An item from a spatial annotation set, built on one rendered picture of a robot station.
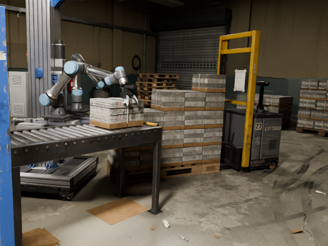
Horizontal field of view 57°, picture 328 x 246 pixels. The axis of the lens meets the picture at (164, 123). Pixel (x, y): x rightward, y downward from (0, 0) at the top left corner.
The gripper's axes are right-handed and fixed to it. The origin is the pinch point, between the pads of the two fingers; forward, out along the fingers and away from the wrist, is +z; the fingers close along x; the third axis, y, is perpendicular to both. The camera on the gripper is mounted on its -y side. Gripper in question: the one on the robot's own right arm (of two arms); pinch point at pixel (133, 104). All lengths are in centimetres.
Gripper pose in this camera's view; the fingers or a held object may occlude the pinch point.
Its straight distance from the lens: 250.3
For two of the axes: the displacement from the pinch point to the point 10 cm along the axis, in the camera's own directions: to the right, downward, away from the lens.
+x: -6.8, 0.9, -7.3
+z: 3.3, 9.2, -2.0
